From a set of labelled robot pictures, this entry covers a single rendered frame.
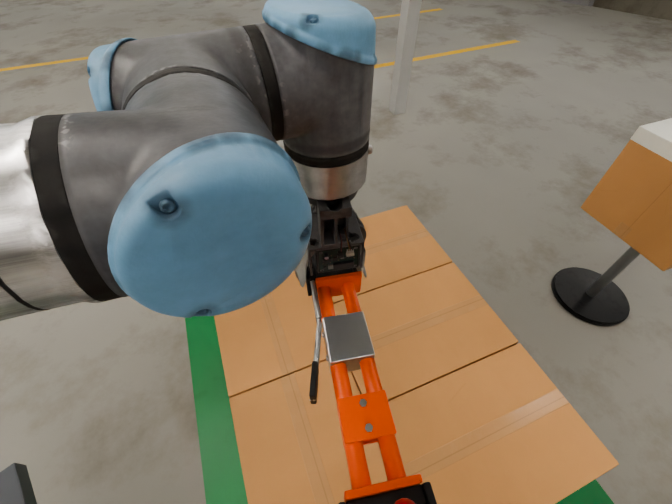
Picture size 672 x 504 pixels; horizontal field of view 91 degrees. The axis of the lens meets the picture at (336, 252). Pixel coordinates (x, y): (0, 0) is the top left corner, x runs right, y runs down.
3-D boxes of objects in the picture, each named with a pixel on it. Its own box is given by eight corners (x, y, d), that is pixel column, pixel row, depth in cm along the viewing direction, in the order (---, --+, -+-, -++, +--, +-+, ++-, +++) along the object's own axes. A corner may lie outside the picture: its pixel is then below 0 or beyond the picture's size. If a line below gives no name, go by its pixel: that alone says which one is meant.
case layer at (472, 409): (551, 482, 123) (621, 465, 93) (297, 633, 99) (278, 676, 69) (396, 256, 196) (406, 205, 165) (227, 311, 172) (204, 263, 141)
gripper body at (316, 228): (308, 279, 44) (300, 212, 35) (301, 233, 50) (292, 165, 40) (364, 270, 45) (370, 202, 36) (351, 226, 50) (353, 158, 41)
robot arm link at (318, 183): (281, 126, 37) (363, 118, 38) (286, 163, 41) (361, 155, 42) (287, 173, 32) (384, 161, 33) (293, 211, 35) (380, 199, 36)
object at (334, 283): (360, 292, 55) (362, 274, 52) (317, 299, 55) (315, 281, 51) (350, 255, 61) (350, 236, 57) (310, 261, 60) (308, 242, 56)
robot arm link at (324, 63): (240, -7, 27) (350, -19, 30) (266, 133, 37) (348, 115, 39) (272, 24, 21) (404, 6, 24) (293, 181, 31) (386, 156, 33)
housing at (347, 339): (375, 367, 47) (377, 354, 44) (328, 376, 47) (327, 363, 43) (363, 324, 52) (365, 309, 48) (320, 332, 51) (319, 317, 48)
